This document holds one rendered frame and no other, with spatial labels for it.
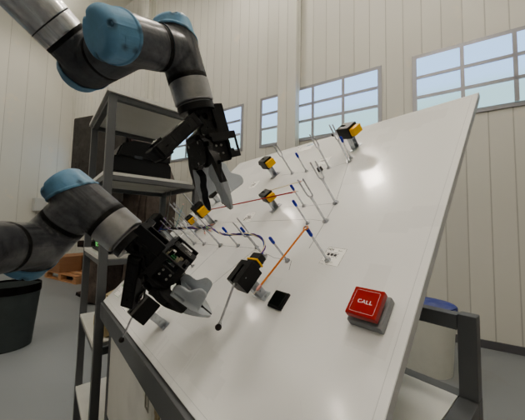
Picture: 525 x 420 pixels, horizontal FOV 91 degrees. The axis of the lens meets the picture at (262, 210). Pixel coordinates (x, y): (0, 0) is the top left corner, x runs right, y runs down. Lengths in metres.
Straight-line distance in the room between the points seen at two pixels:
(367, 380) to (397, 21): 4.32
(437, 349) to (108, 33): 2.76
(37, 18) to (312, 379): 0.69
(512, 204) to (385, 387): 3.36
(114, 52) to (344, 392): 0.58
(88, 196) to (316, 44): 4.41
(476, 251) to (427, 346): 1.34
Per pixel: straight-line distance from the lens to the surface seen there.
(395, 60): 4.21
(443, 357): 2.83
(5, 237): 0.48
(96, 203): 0.52
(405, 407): 0.82
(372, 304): 0.45
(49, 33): 0.59
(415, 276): 0.51
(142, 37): 0.49
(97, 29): 0.50
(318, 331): 0.51
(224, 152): 0.54
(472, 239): 3.64
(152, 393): 0.77
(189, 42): 0.57
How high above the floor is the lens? 1.21
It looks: 4 degrees up
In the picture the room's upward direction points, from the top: 1 degrees clockwise
